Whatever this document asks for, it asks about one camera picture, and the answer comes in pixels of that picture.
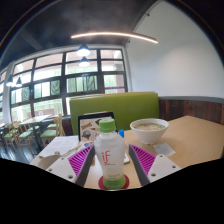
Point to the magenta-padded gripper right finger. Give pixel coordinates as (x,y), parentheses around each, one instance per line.
(145,160)

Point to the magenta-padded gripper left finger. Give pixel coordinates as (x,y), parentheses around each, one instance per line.
(80,160)

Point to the green-capped clear drink bottle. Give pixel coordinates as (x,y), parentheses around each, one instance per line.
(110,150)

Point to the small white paper slip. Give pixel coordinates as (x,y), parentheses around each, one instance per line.
(164,149)

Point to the white ceramic bowl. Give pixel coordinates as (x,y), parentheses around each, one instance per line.
(149,135)

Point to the white paper sheet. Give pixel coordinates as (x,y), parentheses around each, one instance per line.
(58,145)

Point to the flat round red coaster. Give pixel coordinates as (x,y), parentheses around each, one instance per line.
(100,183)

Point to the black-framed picture menu stand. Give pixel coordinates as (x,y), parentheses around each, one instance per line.
(88,128)

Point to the small blue-capped bottle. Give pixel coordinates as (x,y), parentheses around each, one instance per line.
(121,133)

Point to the group of green-seated wooden chairs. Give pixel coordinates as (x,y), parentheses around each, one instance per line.
(48,133)

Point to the green upholstered booth bench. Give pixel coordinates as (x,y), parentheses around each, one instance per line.
(133,105)

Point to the light wooden dining table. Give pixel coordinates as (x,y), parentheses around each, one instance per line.
(33,119)

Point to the group of pendant lamps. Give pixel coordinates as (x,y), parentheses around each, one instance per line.
(83,51)

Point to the long linear ceiling light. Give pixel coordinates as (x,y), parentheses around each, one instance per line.
(113,34)

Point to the dark-framed window wall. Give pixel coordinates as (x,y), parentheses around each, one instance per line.
(50,86)

